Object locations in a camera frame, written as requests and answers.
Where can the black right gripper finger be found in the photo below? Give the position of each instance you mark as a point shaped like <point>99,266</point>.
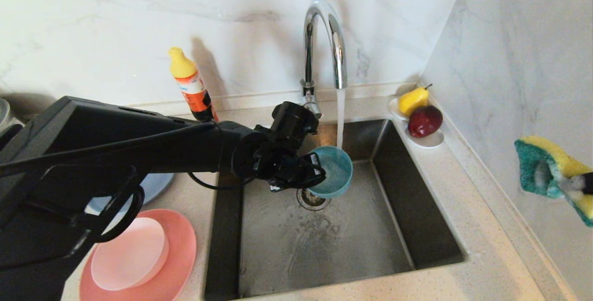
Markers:
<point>584,183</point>

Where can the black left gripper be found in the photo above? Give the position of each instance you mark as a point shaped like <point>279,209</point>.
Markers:
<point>287,166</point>

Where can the yellow sponge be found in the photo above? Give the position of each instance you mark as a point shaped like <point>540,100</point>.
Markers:
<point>556,157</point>

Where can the teal bowl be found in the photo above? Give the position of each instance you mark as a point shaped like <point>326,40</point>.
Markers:
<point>336,171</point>

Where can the orange dish soap bottle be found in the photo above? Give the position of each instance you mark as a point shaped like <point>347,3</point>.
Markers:
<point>190,83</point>

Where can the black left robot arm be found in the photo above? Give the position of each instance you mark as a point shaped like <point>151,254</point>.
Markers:
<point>92,120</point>

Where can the metal sink drain strainer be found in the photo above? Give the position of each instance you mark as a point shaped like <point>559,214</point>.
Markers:
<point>315,201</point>

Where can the stainless steel sink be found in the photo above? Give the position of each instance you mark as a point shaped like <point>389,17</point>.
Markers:
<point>370,245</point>

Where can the chrome gooseneck faucet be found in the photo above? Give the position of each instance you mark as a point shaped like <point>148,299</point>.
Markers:
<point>308,51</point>

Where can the large salmon pink plate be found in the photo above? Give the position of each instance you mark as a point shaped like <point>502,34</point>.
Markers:
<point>183,245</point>

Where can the blue plate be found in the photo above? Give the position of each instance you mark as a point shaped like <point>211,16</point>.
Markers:
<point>157,185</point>

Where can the yellow pear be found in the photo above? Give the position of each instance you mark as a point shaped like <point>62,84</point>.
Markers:
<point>412,101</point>

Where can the dark red apple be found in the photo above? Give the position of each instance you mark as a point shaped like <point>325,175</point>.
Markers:
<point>424,122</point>

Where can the white fruit dish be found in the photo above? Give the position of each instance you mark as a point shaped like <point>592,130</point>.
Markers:
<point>430,141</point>

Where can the small light pink plate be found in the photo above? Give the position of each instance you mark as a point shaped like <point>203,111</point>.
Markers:
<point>134,254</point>

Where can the stainless steel pot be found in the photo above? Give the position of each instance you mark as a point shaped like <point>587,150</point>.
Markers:
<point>3,111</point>

